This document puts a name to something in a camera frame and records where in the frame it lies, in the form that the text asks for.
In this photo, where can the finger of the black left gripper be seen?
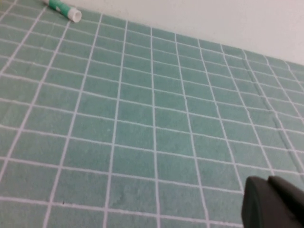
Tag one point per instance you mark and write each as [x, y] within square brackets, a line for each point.
[291, 192]
[263, 209]

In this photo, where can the green checked tablecloth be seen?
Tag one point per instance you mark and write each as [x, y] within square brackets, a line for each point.
[142, 118]

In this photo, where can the green white glue stick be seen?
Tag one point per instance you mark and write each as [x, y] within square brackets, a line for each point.
[63, 8]

